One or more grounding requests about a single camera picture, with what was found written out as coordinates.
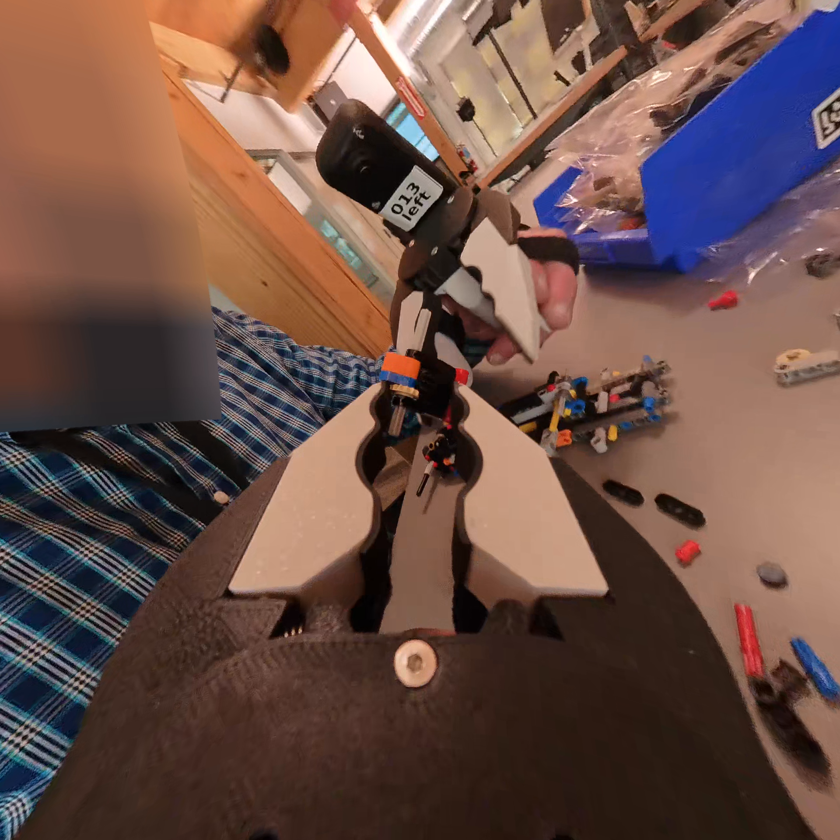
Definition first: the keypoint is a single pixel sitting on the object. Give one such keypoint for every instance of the dark grey lego piece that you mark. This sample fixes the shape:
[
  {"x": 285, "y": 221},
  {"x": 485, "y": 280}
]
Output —
[{"x": 820, "y": 262}]

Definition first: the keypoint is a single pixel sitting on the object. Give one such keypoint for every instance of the round black lego piece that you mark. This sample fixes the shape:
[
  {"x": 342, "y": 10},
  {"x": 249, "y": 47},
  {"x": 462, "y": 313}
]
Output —
[{"x": 771, "y": 574}]

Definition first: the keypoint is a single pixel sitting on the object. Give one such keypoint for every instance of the empty clear plastic bag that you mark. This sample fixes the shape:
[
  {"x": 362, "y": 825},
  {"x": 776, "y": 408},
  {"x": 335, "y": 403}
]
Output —
[{"x": 787, "y": 229}]

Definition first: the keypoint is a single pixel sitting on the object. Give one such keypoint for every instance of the blue lego pin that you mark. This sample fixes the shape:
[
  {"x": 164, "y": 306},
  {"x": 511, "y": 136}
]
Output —
[{"x": 814, "y": 666}]

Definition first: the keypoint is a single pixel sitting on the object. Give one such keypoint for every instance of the partly built lego chassis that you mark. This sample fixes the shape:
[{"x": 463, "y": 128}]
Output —
[{"x": 590, "y": 407}]

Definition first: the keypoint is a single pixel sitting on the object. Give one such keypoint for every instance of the person in blue plaid shirt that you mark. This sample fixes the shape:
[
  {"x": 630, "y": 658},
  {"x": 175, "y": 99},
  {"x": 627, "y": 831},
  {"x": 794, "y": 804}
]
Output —
[{"x": 98, "y": 590}]

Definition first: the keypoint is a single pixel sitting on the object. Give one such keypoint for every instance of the red lego axle pin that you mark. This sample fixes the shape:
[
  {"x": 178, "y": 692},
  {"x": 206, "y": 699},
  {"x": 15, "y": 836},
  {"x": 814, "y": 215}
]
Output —
[{"x": 748, "y": 640}]

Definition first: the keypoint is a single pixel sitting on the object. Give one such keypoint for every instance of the wooden cabinet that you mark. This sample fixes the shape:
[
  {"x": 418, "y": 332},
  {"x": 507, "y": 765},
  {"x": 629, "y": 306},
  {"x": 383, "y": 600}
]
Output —
[{"x": 262, "y": 249}]

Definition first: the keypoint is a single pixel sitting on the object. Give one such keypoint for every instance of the blue labelled parts bin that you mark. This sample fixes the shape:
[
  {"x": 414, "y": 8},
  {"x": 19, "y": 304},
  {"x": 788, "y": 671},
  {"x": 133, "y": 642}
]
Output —
[{"x": 722, "y": 164}]

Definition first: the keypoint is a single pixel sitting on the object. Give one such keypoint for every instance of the person's left hand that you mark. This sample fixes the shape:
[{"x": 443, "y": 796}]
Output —
[{"x": 558, "y": 295}]

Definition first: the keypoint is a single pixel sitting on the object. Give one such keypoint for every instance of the orange lego connector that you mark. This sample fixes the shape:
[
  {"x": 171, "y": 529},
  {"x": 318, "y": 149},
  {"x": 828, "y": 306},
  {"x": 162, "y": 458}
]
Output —
[{"x": 400, "y": 364}]

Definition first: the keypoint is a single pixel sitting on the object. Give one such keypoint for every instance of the black angled lego connector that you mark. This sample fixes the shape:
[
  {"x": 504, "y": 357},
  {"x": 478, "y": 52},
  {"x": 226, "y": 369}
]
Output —
[{"x": 787, "y": 715}]

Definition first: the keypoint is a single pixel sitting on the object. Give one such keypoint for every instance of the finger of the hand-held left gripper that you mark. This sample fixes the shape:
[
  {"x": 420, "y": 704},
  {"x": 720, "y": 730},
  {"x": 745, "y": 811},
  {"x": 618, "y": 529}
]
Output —
[
  {"x": 410, "y": 321},
  {"x": 512, "y": 295}
]

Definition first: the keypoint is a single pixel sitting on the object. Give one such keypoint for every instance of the small red lego pin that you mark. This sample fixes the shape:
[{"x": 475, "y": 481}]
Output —
[
  {"x": 687, "y": 551},
  {"x": 722, "y": 300}
]

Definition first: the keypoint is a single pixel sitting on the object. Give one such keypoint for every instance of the small black lego assembly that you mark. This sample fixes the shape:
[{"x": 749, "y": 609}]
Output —
[{"x": 436, "y": 387}]

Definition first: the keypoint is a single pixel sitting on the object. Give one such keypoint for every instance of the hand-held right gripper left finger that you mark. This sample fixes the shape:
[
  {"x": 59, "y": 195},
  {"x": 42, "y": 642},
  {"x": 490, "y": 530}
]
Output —
[{"x": 302, "y": 525}]

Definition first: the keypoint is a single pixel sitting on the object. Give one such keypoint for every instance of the short black lego liftarm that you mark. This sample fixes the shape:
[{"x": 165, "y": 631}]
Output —
[
  {"x": 679, "y": 508},
  {"x": 622, "y": 492}
]

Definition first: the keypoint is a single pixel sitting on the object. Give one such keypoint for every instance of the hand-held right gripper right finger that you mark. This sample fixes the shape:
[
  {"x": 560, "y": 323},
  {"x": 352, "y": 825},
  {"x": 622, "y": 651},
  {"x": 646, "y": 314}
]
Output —
[{"x": 531, "y": 525}]

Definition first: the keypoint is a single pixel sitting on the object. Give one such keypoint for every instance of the clear bags of lego pieces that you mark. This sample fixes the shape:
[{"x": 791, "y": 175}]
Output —
[{"x": 610, "y": 151}]

